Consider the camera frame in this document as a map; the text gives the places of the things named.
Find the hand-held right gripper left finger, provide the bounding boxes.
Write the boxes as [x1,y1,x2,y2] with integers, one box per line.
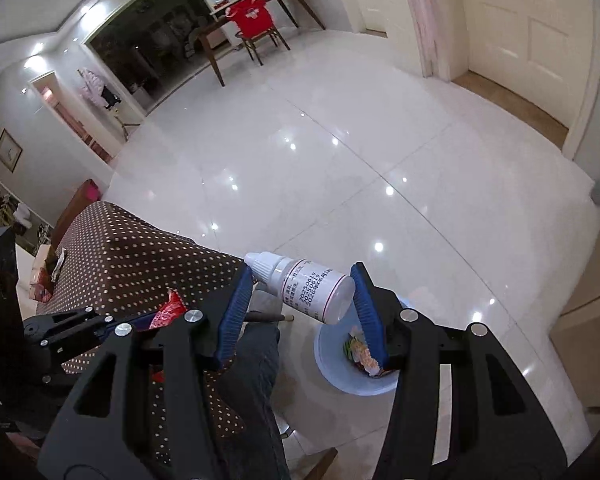
[37,262,255,480]

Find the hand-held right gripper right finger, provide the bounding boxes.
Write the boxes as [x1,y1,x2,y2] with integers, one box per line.
[349,261,568,480]

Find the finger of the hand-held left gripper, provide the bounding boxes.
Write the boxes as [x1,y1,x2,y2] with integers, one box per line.
[22,309,160,350]

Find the orange and white packet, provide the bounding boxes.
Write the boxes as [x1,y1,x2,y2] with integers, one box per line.
[355,340,384,376]

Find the white dropper bottle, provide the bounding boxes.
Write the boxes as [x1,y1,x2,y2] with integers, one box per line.
[244,251,357,325]

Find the red snack packet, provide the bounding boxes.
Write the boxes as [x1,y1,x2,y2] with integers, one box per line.
[149,288,188,330]

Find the light blue bin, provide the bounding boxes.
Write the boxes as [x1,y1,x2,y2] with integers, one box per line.
[314,300,411,395]

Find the thin brown rod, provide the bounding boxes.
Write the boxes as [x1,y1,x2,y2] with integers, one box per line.
[245,311,295,324]

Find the pink packet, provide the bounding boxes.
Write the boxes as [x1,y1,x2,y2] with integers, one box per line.
[29,280,56,304]

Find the person's dark trouser leg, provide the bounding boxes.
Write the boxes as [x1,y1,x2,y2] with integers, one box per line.
[214,290,292,480]

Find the white floor stand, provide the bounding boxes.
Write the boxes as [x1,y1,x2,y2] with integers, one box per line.
[111,102,146,142]

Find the hanging pink clothes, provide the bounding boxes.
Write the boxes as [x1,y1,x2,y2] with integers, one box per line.
[77,67,122,110]

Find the dark wooden dining table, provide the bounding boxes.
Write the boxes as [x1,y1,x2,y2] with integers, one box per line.
[195,0,327,87]

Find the chair with red cover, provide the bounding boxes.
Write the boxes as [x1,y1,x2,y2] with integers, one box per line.
[227,0,291,66]

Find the white panel door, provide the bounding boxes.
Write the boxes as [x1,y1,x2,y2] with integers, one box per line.
[455,0,598,131]

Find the framed wall picture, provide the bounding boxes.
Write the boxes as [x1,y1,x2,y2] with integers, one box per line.
[0,129,24,171]

